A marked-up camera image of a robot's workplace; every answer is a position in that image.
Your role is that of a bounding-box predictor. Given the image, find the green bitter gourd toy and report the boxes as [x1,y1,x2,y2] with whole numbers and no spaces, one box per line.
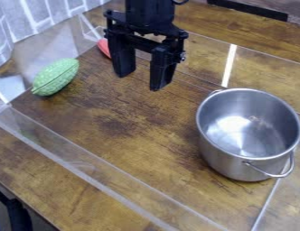
[31,58,80,97]

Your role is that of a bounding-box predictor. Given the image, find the clear acrylic barrier wall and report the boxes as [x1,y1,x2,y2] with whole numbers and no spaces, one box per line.
[0,12,300,231]

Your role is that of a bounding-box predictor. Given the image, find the stainless steel pot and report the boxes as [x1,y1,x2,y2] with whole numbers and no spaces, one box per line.
[196,88,300,181]

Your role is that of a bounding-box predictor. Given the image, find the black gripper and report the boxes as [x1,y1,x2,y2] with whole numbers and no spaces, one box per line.
[105,0,189,91]

